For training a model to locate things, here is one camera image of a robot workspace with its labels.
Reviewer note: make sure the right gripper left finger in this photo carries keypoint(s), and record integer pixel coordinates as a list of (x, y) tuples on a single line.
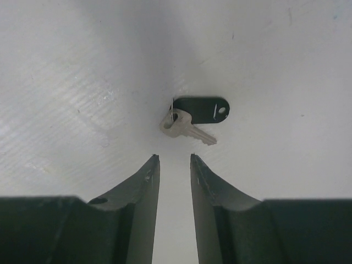
[(115, 227)]

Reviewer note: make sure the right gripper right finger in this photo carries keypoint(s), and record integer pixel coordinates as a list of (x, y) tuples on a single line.
[(233, 227)]

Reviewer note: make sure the key with black tag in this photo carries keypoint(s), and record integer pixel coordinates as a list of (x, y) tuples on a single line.
[(186, 112)]

